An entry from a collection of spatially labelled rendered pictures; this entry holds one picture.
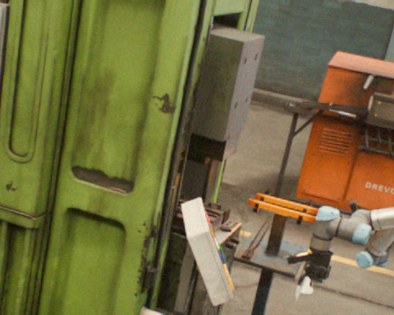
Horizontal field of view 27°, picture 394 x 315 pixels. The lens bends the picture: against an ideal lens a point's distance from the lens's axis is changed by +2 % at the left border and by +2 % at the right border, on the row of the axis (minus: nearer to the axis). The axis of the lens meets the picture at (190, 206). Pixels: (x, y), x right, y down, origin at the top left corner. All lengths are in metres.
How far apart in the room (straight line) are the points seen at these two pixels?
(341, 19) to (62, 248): 7.84
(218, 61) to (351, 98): 3.68
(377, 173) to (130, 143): 3.99
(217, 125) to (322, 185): 3.79
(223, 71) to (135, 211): 0.65
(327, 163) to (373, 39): 4.10
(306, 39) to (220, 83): 7.67
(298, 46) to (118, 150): 7.82
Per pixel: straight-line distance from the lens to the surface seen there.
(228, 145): 3.38
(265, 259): 3.93
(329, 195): 7.01
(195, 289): 3.53
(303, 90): 10.97
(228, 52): 3.23
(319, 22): 10.86
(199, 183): 3.79
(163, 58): 3.04
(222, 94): 3.25
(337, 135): 6.88
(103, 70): 3.21
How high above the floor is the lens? 2.19
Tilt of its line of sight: 19 degrees down
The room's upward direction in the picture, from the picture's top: 11 degrees clockwise
